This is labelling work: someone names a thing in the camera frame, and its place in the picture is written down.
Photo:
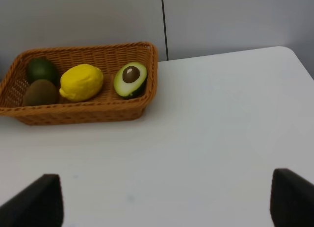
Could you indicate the halved avocado with pit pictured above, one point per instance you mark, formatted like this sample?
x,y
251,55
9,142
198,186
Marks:
x,y
130,80

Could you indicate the yellow lemon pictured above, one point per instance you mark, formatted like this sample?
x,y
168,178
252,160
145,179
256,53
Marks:
x,y
81,82

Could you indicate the green lime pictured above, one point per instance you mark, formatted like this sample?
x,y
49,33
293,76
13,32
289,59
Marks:
x,y
42,68

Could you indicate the orange wicker basket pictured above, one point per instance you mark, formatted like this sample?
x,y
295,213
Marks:
x,y
105,106

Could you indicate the brown kiwi fruit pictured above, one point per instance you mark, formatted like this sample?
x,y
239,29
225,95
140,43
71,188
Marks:
x,y
40,92

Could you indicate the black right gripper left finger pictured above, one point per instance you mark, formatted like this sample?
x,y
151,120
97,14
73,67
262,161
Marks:
x,y
38,205

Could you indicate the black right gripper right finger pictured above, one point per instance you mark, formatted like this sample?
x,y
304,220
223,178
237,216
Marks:
x,y
291,200

